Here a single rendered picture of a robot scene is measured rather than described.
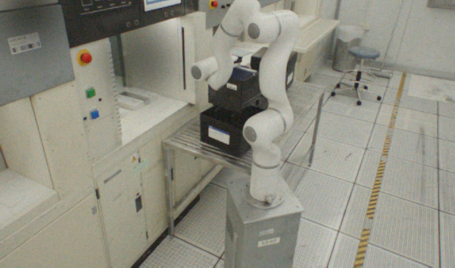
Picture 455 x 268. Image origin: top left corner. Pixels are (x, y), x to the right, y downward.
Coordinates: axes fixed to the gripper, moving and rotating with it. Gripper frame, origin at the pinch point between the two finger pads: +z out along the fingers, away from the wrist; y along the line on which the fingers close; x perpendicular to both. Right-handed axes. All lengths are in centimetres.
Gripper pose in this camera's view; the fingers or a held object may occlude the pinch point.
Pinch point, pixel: (236, 55)
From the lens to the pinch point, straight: 177.7
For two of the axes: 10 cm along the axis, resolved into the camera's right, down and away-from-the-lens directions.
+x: 0.2, -8.9, -4.6
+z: 5.9, -3.6, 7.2
